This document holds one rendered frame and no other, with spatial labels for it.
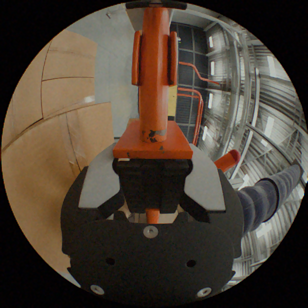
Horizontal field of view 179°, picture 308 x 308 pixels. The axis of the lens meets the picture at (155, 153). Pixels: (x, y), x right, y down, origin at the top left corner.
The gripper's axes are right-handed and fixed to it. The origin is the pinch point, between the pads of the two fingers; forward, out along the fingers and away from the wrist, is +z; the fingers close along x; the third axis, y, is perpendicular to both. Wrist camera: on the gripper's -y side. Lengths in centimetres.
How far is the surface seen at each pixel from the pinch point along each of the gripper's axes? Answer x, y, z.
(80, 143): -12.8, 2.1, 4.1
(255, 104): 202, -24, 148
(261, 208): 35.2, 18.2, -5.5
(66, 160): -12.8, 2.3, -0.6
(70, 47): -53, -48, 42
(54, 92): -53, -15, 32
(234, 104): 381, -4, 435
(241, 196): 26.3, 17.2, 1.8
